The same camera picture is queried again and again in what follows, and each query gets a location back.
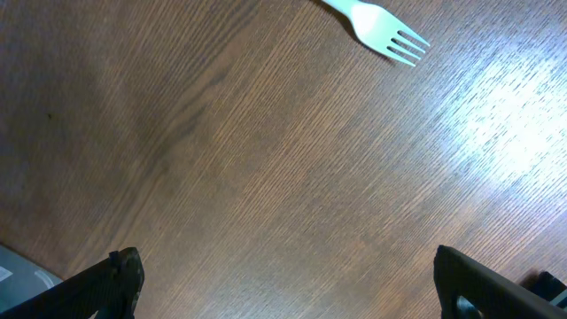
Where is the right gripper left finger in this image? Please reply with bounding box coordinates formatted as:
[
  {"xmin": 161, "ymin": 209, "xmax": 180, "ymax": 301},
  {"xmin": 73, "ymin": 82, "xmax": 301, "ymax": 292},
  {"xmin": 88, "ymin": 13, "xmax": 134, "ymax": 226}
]
[{"xmin": 1, "ymin": 247, "xmax": 144, "ymax": 319}]

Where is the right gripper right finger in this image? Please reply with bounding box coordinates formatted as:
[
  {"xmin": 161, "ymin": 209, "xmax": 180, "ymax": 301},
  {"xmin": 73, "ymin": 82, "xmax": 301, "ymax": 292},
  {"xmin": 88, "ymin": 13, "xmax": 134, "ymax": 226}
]
[{"xmin": 434, "ymin": 245, "xmax": 566, "ymax": 319}]

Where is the white plastic fork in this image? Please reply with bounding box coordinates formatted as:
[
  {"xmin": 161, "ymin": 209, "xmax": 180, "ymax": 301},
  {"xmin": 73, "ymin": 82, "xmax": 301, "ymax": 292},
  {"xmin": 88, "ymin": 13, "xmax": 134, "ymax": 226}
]
[{"xmin": 322, "ymin": 0, "xmax": 431, "ymax": 66}]

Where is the clear plastic storage container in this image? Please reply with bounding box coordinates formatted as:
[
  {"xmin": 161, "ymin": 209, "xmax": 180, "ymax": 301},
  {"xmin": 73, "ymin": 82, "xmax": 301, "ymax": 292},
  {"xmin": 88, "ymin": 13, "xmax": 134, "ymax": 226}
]
[{"xmin": 0, "ymin": 246, "xmax": 62, "ymax": 312}]

